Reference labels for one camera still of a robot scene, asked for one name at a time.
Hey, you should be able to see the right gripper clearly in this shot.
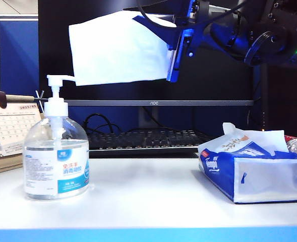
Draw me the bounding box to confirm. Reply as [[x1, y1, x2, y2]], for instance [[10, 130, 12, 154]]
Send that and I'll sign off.
[[132, 0, 211, 83]]

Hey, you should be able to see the clear hand sanitizer pump bottle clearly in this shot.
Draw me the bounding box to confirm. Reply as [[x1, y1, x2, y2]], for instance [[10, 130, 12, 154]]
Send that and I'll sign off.
[[23, 75, 91, 201]]

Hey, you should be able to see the blue white tissue pack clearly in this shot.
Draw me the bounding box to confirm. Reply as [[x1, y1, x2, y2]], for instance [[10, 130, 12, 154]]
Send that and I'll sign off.
[[197, 136, 297, 204]]

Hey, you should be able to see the black AOC monitor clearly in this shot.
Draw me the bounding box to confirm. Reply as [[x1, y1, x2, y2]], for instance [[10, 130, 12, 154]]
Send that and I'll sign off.
[[37, 0, 255, 107]]

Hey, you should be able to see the grey monitor stand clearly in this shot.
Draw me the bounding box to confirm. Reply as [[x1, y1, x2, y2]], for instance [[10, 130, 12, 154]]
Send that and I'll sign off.
[[138, 106, 161, 130]]

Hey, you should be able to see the black keyboard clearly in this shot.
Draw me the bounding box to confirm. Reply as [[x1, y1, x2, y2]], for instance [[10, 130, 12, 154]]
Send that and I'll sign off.
[[87, 129, 212, 152]]

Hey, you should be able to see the black binder clip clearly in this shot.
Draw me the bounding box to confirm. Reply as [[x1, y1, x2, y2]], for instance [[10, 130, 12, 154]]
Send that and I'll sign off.
[[35, 90, 48, 112]]

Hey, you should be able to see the black HSO monitor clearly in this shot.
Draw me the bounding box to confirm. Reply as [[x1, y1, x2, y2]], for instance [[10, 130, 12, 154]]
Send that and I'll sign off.
[[259, 62, 297, 139]]

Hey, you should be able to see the beige desk calendar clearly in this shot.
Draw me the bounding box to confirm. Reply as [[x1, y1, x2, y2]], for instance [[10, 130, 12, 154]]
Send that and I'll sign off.
[[0, 91, 44, 176]]

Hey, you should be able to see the black cable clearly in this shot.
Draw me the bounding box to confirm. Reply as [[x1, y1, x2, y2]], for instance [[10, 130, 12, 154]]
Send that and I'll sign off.
[[84, 113, 123, 134]]

